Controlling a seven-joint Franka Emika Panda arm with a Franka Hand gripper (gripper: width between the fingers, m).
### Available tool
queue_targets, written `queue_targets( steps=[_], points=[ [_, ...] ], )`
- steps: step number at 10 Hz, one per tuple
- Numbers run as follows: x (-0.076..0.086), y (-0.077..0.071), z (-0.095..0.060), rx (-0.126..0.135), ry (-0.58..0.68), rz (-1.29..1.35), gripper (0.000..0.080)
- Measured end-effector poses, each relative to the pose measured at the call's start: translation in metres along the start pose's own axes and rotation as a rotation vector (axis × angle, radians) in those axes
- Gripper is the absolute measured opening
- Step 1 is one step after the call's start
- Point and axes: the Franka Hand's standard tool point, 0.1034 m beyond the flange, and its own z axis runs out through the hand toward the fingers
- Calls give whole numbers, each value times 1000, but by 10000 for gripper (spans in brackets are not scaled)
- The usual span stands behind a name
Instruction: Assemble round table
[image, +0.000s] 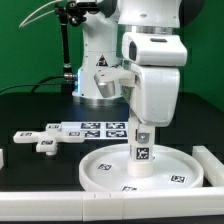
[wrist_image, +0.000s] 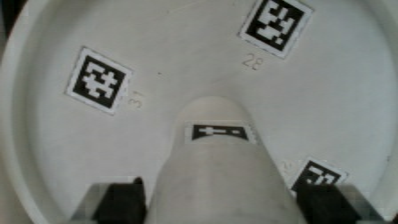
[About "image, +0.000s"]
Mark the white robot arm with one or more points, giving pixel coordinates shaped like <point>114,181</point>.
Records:
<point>104,70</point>

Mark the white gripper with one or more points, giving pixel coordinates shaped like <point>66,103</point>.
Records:
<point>153,97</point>

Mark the white left fence piece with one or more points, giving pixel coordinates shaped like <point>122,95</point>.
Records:
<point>1,159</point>

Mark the white right fence bar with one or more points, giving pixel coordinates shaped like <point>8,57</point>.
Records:
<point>213,168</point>

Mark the black camera stand pole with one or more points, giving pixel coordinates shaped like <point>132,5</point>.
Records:
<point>68,14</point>

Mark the white round table top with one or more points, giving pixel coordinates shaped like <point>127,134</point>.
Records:
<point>106,169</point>

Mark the white cross-shaped table base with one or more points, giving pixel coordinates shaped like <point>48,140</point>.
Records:
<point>47,141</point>

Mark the white fence bar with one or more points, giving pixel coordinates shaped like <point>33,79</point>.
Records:
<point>213,168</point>
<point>91,206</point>

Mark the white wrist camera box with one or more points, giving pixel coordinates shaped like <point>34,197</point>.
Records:
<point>153,49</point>

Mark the white front fence bar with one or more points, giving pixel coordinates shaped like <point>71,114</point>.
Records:
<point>91,206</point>

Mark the white marker tag sheet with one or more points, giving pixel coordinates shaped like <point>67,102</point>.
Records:
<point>99,130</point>

